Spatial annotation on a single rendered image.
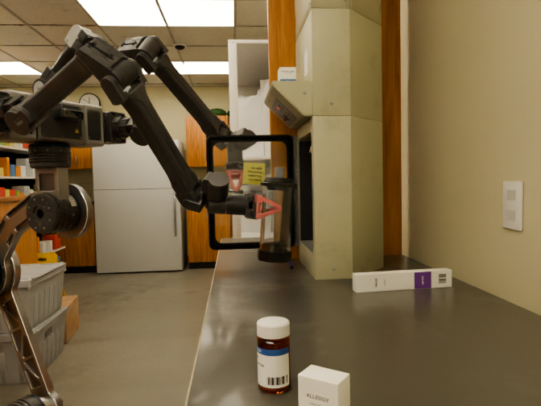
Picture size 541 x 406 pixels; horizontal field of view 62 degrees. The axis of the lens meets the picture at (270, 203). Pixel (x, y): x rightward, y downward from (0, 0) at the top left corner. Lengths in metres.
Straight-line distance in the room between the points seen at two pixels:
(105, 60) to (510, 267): 1.08
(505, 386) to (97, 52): 1.03
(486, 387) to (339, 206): 0.72
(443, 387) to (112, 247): 5.92
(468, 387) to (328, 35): 0.98
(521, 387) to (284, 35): 1.35
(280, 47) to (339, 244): 0.77
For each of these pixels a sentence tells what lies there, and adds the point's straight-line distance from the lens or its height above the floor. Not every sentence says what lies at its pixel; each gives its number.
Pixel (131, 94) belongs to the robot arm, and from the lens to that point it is 1.15.
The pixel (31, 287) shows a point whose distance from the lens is 3.16.
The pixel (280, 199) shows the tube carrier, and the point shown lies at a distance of 1.26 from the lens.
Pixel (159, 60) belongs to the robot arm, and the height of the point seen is 1.62.
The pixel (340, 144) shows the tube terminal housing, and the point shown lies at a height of 1.33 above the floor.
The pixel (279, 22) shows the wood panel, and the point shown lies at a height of 1.80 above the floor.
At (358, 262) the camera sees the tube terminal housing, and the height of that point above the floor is 0.98.
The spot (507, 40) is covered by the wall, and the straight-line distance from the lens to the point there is 1.27.
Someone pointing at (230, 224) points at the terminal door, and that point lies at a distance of 1.58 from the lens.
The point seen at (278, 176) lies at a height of 1.24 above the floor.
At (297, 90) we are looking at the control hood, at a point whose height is 1.48.
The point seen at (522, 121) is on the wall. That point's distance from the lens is 1.19.
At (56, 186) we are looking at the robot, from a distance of 1.71.
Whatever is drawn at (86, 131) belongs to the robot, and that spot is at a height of 1.42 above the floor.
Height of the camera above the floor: 1.23
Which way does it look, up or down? 3 degrees down
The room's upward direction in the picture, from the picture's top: 1 degrees counter-clockwise
